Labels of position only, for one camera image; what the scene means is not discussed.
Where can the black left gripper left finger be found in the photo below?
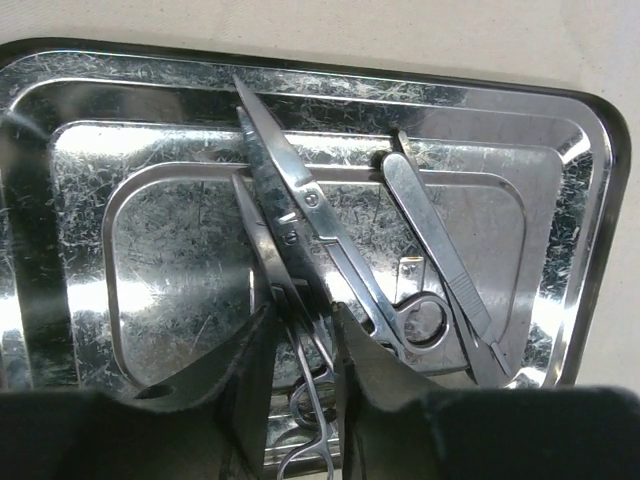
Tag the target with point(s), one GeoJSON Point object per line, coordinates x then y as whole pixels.
{"type": "Point", "coordinates": [214, 411]}

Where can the beige cloth wrap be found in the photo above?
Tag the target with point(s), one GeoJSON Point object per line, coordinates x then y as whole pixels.
{"type": "Point", "coordinates": [588, 45]}

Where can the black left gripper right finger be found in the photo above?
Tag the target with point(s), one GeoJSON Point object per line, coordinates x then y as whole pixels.
{"type": "Point", "coordinates": [383, 427]}

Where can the steel surgical scissors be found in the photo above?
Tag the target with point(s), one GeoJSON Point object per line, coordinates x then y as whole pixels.
{"type": "Point", "coordinates": [388, 320]}

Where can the steel instrument tray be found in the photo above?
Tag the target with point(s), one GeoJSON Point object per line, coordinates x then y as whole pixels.
{"type": "Point", "coordinates": [124, 256]}

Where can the steel scalpel handle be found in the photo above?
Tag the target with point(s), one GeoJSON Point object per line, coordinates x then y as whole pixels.
{"type": "Point", "coordinates": [401, 174]}

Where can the steel hemostat clamp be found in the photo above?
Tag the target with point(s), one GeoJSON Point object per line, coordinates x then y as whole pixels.
{"type": "Point", "coordinates": [305, 402]}

